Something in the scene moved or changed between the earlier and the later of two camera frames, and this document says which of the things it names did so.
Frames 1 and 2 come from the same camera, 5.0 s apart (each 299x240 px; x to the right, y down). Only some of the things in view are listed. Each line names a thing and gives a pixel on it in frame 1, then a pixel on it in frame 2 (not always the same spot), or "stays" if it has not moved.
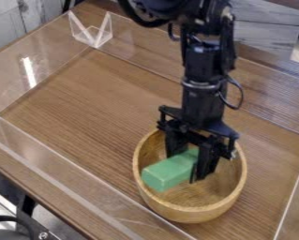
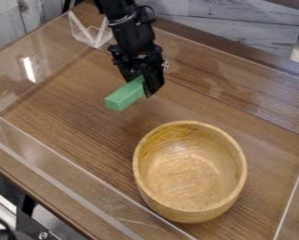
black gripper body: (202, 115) → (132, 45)
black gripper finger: (176, 141) → (130, 69)
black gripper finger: (208, 156) → (152, 76)
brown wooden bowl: (190, 202) stays
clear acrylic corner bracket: (93, 36) stays
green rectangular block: (170, 172) → (128, 95)
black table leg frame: (24, 215) stays
